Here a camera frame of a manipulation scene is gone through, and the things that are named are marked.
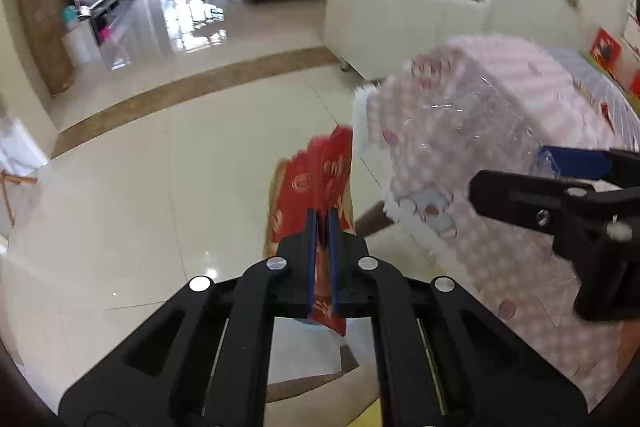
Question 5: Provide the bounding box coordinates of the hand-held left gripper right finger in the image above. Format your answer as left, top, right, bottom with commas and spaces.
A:
327, 208, 588, 427

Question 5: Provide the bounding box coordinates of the grey grid tablecloth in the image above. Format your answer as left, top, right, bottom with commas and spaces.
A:
545, 47, 640, 152

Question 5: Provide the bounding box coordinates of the white sideboard cabinet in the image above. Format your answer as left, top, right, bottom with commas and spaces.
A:
322, 0, 501, 80

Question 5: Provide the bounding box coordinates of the red framed picture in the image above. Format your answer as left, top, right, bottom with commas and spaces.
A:
590, 27, 623, 68

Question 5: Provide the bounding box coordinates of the pink checkered tablecloth table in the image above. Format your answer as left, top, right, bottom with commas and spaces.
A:
350, 34, 640, 413

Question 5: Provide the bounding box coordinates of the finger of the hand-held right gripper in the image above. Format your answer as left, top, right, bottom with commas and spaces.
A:
470, 169, 601, 235
537, 146, 640, 188

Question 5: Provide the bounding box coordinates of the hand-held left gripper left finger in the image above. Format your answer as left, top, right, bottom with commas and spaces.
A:
57, 208, 318, 427

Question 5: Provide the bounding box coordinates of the wooden stand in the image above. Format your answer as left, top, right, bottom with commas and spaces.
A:
0, 169, 40, 228

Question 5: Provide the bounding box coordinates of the brown cardboard box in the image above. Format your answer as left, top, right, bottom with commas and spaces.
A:
265, 347, 383, 427

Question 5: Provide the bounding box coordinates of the black tv stand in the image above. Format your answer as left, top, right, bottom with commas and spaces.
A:
87, 0, 136, 48

